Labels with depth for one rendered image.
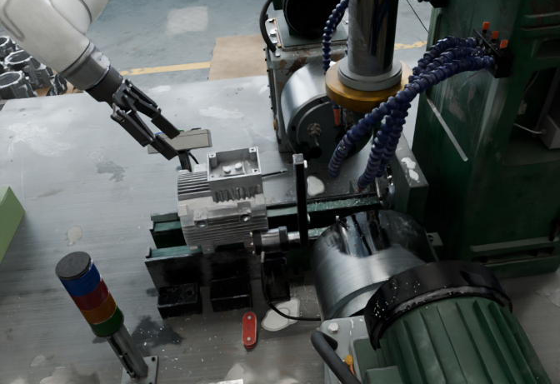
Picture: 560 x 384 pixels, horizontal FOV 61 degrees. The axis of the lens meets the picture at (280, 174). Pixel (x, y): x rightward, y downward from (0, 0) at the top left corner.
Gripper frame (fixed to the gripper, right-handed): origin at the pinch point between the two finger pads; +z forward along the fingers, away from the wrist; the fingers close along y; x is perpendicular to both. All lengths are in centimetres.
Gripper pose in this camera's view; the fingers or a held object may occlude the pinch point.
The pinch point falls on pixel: (166, 138)
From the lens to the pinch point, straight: 112.4
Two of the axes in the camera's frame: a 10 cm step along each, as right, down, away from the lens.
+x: -8.2, 4.8, 3.1
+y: -1.0, -6.6, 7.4
